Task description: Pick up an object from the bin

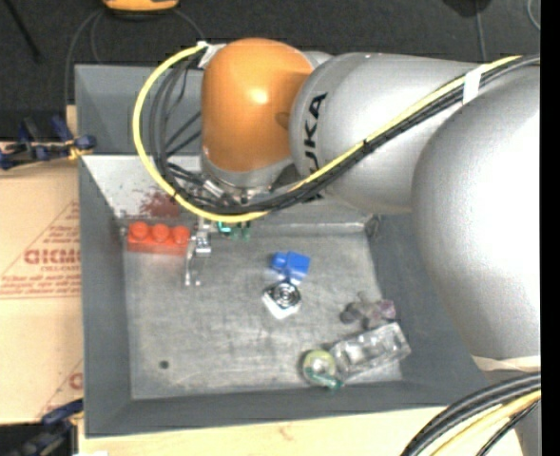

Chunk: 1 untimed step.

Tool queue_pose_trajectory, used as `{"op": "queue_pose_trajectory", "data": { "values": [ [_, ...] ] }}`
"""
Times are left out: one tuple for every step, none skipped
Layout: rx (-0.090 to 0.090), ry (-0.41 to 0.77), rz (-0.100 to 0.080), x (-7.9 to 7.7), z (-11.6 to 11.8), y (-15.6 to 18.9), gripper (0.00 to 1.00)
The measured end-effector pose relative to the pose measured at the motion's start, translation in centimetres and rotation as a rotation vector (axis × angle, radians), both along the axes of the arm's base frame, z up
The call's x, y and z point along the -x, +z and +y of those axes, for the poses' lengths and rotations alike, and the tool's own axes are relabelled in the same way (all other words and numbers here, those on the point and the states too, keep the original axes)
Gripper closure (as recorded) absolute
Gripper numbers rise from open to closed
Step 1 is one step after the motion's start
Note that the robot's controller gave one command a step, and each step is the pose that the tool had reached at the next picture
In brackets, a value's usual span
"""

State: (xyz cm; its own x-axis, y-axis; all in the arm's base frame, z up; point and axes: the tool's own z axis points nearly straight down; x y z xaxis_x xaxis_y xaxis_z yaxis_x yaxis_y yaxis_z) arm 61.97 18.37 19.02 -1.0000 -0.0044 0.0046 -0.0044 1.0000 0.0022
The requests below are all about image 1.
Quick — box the clear plastic box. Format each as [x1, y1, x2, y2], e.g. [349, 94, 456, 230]
[328, 322, 413, 384]

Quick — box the green and white round disc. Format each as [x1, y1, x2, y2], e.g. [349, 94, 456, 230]
[299, 348, 345, 391]

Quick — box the grey metal bin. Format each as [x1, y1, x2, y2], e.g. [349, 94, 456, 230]
[73, 63, 493, 437]

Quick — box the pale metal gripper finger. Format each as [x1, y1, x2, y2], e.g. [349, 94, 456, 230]
[183, 237, 203, 288]
[193, 236, 213, 288]

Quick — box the brown cardboard board, red print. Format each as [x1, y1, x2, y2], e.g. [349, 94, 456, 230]
[0, 104, 87, 428]

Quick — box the white and silver square object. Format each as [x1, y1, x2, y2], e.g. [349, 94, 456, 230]
[261, 280, 304, 321]

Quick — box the red toy brick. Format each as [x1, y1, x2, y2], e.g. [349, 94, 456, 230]
[126, 220, 192, 257]

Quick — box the grey and purple toy figure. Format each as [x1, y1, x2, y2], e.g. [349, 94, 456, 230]
[338, 291, 397, 331]

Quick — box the blue toy block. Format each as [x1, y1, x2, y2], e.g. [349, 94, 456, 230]
[269, 250, 312, 283]

